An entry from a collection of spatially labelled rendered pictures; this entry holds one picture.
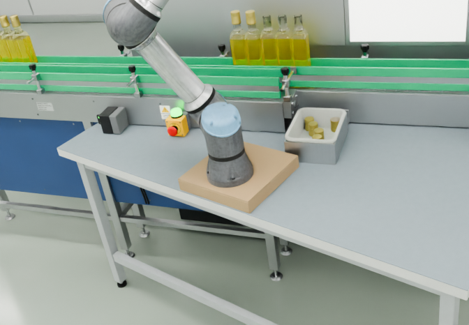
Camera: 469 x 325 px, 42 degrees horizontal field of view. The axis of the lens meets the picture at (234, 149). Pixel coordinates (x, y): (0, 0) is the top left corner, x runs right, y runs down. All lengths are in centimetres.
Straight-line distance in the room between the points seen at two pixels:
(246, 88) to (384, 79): 48
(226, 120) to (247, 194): 24
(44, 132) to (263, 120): 104
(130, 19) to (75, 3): 489
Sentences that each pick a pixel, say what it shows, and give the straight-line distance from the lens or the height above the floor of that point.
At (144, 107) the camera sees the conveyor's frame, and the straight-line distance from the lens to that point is 239.
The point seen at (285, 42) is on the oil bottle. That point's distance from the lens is 220.
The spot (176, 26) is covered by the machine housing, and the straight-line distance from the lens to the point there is 254.
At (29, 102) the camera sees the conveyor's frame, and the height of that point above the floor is 83.
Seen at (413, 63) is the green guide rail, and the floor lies 95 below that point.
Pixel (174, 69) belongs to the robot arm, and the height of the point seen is 115.
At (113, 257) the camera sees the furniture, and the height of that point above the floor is 19.
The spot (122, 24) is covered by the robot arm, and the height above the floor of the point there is 136.
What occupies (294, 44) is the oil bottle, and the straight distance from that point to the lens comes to 219.
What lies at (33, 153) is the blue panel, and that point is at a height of 56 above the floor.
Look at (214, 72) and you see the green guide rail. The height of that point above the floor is 95.
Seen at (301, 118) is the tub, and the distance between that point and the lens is 217.
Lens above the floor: 186
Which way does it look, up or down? 31 degrees down
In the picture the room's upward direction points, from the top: 9 degrees counter-clockwise
